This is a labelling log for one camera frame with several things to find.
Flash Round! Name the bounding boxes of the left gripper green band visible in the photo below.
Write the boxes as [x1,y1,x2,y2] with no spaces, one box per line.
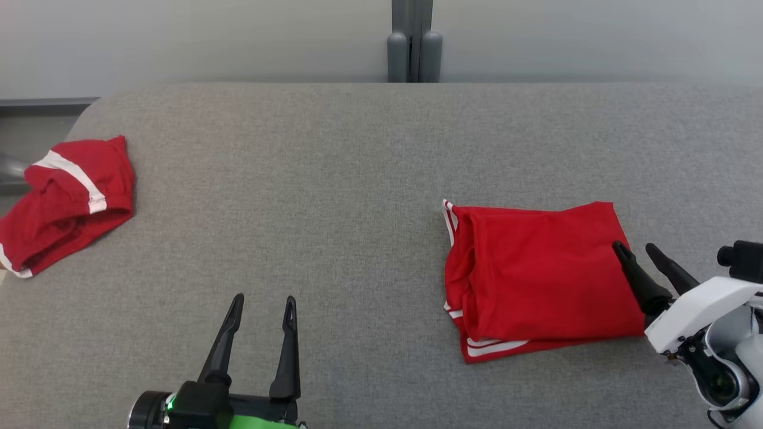
[198,293,308,429]

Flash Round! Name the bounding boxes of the red shorts with white stripe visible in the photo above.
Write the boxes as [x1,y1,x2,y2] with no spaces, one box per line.
[0,135,137,279]

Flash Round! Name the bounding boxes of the grey aluminium partition post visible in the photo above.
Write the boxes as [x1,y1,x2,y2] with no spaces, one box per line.
[386,0,444,83]

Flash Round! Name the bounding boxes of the red jersey with white sleeves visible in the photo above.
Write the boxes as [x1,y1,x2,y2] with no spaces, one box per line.
[442,199,648,365]

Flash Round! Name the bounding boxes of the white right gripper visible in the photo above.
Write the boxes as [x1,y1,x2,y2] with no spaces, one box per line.
[612,241,763,356]

